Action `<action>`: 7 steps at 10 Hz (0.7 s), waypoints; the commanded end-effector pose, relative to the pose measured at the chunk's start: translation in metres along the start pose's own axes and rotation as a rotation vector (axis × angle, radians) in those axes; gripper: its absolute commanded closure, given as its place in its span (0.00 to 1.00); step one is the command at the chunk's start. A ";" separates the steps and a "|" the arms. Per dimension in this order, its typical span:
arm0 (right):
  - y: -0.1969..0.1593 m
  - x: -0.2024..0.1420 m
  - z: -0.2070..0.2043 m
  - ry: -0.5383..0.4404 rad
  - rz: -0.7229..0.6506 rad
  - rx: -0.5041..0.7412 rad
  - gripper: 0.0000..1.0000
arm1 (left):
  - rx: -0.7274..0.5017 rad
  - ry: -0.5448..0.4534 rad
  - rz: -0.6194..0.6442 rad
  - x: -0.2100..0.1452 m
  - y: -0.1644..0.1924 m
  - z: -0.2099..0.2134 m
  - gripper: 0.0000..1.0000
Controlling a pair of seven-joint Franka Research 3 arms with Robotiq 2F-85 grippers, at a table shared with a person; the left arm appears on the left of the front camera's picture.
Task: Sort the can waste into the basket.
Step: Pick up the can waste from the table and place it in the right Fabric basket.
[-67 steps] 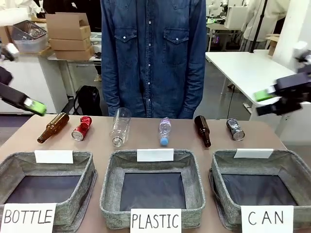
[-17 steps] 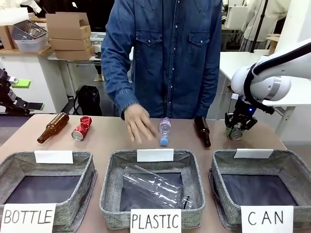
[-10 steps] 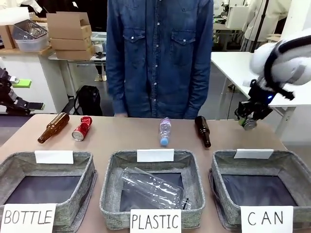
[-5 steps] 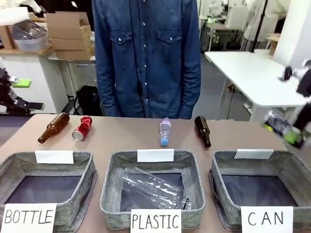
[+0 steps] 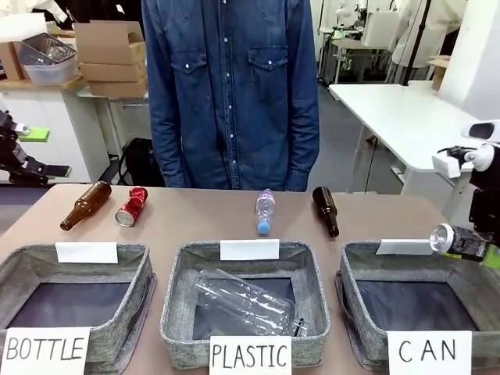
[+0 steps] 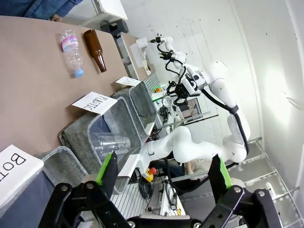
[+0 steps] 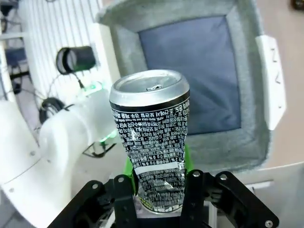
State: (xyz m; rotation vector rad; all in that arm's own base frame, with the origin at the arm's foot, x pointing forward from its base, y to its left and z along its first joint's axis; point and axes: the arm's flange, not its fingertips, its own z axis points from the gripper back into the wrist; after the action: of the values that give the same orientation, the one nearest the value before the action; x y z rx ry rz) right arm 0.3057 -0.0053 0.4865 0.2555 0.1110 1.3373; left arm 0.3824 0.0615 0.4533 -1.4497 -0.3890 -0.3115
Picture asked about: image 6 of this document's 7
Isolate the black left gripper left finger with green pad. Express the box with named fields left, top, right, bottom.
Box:
left=45, top=151, right=129, bottom=228

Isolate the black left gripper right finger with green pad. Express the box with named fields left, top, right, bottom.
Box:
left=201, top=153, right=285, bottom=228

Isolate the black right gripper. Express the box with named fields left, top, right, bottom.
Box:
left=166, top=80, right=192, bottom=106

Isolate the round silver metal can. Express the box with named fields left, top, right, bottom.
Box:
left=161, top=95, right=174, bottom=108

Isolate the grey felt basket can label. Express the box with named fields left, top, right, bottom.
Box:
left=111, top=80, right=159, bottom=139

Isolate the grey felt basket bottle label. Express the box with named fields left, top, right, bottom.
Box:
left=0, top=145, right=89, bottom=228

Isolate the grey felt basket plastic label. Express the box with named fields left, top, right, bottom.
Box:
left=58, top=96, right=143, bottom=196

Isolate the white paper sign CAN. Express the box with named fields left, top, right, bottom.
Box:
left=115, top=76, right=142, bottom=87

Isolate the brown framed board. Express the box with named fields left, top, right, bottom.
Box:
left=177, top=96, right=203, bottom=119

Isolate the clear plastic cup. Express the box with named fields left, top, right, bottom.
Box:
left=91, top=132, right=132, bottom=160

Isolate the red yellow emergency stop button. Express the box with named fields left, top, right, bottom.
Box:
left=146, top=167, right=158, bottom=183

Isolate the white paper sign PLASTIC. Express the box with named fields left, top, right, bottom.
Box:
left=71, top=91, right=118, bottom=117

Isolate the white paper sign BOTTLE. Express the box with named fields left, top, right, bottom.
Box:
left=0, top=144, right=45, bottom=208

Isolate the brown glass bottle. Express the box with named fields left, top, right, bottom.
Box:
left=83, top=28, right=107, bottom=73

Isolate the white board panel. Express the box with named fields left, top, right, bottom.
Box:
left=97, top=0, right=129, bottom=21

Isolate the crushed clear plastic bottle blue cap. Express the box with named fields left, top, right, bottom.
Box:
left=59, top=28, right=85, bottom=79

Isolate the person in denim jacket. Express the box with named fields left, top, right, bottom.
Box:
left=0, top=0, right=77, bottom=20

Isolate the white metal arm base bracket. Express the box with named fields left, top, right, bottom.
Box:
left=117, top=153, right=143, bottom=178

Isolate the aluminium frame bar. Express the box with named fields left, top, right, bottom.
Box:
left=152, top=111, right=219, bottom=130

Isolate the black cable bundle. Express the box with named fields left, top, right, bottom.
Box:
left=134, top=167, right=156, bottom=212

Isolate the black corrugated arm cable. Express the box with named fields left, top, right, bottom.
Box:
left=201, top=87, right=250, bottom=155

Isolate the black grey table leg bracket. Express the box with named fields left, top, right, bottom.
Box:
left=99, top=18, right=141, bottom=80

